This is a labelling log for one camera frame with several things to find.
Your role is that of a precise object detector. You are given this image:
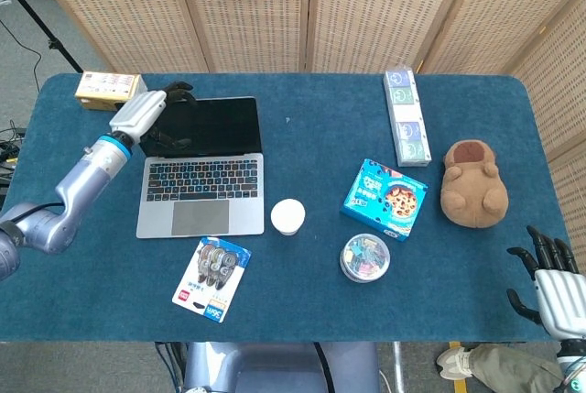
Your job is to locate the correction tape blister pack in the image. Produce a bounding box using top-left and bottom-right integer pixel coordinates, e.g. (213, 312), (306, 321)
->
(171, 236), (253, 324)

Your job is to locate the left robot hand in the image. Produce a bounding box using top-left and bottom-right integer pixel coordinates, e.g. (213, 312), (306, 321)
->
(108, 81), (198, 152)

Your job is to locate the brown capybara plush toy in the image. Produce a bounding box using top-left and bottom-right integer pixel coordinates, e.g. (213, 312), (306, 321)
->
(439, 139), (510, 230)

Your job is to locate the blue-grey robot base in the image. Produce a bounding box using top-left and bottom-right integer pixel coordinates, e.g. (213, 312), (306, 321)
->
(182, 341), (381, 393)

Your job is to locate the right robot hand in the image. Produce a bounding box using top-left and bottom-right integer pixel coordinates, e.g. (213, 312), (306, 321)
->
(505, 224), (586, 343)

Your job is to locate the blue cookie box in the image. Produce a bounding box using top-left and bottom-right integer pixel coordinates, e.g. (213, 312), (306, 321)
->
(339, 158), (429, 243)

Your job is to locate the silver laptop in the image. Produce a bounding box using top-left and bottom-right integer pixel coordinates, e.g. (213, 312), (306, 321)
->
(136, 96), (266, 240)

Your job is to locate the olive trouser leg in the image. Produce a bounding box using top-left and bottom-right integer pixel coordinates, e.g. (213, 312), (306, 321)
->
(467, 344), (564, 393)

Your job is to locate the bundle of cables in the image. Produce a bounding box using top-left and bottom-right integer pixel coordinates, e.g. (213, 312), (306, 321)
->
(0, 120), (27, 188)

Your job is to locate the white paper cup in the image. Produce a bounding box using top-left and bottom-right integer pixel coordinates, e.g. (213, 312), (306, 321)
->
(269, 199), (307, 237)

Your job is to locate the yellow cardboard box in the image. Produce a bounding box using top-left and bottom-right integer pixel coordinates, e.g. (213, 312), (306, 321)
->
(74, 71), (149, 114)

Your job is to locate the white sneaker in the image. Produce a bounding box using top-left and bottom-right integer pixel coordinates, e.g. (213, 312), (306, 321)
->
(435, 346), (477, 383)

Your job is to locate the clear tub of binder clips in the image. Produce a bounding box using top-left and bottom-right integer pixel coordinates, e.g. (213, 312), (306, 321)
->
(339, 233), (392, 283)

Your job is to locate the woven folding screen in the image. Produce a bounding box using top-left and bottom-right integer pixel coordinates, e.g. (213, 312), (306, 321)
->
(20, 0), (586, 275)

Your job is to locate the blue table mat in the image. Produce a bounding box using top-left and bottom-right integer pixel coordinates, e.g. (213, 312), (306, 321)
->
(0, 72), (583, 344)

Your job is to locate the black tripod stand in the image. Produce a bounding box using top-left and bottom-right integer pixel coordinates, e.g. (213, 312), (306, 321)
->
(0, 0), (86, 74)

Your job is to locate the black floor cable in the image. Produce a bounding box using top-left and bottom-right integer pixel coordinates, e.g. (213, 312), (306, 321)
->
(0, 19), (43, 92)

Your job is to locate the long tissue multipack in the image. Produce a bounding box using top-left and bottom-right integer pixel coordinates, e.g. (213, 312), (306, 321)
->
(383, 66), (433, 169)

